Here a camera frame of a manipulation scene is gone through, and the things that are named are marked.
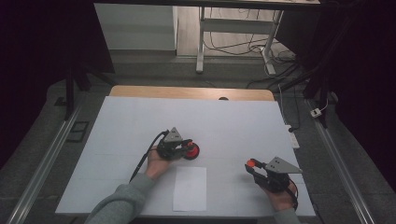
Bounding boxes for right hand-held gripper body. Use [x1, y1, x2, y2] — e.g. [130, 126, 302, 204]
[261, 156, 303, 194]

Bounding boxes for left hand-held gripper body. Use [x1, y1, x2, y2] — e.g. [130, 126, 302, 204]
[156, 126, 185, 161]

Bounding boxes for person's right hand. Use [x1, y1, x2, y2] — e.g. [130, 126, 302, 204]
[263, 181, 298, 213]

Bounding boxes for person's left hand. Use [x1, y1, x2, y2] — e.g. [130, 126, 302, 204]
[144, 146, 172, 181]

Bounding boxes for large white table cover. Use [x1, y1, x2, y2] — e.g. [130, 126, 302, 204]
[55, 95, 317, 217]

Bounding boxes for white paper sheet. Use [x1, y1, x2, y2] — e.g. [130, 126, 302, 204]
[173, 165, 207, 213]

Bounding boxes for white power strip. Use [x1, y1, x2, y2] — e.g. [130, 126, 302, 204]
[285, 124, 301, 149]

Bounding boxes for white plug adapter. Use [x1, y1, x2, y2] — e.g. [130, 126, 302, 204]
[310, 99, 330, 119]

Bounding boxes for black floor plate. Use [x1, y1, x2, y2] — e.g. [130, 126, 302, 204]
[66, 120, 91, 144]

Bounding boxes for black stand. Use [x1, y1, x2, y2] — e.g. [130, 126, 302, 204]
[274, 62, 332, 129]
[64, 62, 118, 121]

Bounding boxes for white-legged desk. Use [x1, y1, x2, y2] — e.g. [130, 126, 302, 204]
[92, 0, 321, 76]

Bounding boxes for white cabinet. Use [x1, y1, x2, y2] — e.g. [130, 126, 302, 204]
[93, 3, 178, 51]

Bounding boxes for dark curtain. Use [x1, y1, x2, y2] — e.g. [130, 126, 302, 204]
[0, 0, 116, 169]
[275, 0, 396, 190]

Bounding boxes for right hand-held gripper cable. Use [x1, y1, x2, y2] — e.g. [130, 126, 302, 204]
[288, 176, 300, 211]

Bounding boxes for hand-held gripper cable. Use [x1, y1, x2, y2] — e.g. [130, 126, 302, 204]
[129, 130, 170, 183]
[288, 176, 300, 211]

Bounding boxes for left hand-held gripper cable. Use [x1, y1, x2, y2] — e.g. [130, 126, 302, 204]
[129, 130, 170, 183]

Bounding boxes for metal floor rail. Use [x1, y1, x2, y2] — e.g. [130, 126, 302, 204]
[6, 102, 85, 224]
[306, 99, 376, 224]

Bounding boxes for black floor cables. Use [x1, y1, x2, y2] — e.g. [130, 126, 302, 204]
[204, 7, 302, 90]

